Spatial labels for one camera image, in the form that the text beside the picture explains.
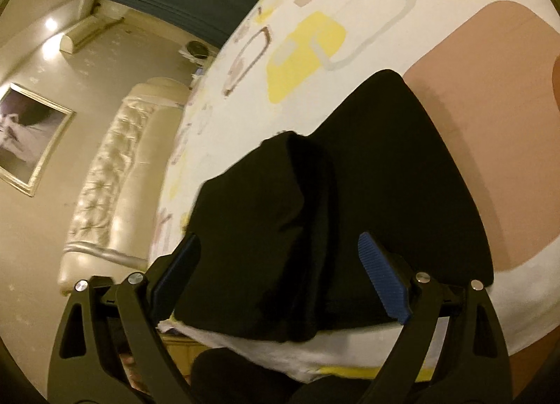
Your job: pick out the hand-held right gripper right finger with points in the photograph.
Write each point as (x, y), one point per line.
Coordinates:
(385, 282)

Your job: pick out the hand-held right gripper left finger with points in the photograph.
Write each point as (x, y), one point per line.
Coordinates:
(175, 275)

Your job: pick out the black pants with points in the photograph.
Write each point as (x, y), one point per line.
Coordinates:
(350, 194)

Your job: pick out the cream tufted headboard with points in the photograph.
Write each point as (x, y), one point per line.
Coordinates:
(118, 185)

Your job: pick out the bed with patterned sheet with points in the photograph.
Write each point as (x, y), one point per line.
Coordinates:
(459, 80)

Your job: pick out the small desk fan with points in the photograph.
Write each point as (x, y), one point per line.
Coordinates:
(197, 50)

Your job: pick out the framed wall picture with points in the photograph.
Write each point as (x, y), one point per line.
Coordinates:
(30, 137)

